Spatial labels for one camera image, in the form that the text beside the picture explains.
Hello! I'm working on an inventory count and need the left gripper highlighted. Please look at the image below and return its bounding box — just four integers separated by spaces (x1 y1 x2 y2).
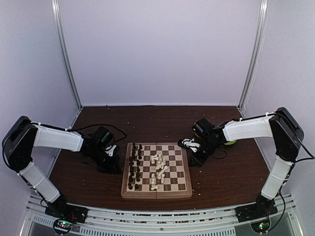
87 147 121 174

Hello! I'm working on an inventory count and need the wooden chess board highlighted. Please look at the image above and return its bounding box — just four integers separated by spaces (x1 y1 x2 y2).
121 143 192 199

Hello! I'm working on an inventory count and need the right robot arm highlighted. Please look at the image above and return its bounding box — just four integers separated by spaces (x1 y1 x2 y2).
179 107 304 217

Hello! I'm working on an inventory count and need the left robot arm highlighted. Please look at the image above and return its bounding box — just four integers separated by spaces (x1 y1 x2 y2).
1 116 122 218

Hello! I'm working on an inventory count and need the black chess pieces row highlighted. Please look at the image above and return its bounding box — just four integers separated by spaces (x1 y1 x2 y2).
127 143 144 191

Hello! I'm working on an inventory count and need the white chess pieces pile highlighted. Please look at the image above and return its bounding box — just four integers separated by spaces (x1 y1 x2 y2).
150 154 168 191

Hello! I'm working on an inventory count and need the green plastic plate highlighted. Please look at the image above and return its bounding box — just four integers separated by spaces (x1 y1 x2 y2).
224 140 237 146

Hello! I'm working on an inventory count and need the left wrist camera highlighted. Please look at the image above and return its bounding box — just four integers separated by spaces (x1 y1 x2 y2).
105 144 120 157

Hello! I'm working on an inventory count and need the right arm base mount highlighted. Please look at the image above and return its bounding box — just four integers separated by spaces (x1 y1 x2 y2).
235 195 278 234

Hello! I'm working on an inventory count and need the aluminium front rail frame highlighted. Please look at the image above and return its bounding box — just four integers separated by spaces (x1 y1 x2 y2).
17 194 305 236

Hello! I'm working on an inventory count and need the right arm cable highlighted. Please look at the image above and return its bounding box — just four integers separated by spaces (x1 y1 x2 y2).
294 132 315 163

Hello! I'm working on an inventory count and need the right aluminium corner post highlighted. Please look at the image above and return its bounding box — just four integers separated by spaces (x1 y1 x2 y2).
238 0 269 112

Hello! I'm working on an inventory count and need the aluminium corner post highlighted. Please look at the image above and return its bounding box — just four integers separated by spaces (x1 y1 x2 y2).
51 0 83 110
238 0 269 112

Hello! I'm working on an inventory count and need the left aluminium corner post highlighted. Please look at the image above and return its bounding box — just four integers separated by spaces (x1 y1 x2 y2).
51 0 83 110

